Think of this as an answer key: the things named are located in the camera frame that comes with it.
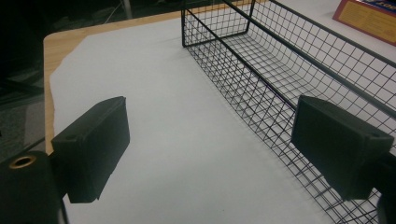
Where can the white paper sheet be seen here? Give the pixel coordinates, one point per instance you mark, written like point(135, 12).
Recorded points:
point(174, 133)

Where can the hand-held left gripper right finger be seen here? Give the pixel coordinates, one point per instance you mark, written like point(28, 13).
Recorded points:
point(336, 140)

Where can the red and yellow box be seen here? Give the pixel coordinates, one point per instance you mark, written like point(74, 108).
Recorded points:
point(367, 19)

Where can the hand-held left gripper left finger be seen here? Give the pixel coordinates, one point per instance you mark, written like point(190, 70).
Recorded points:
point(93, 146)

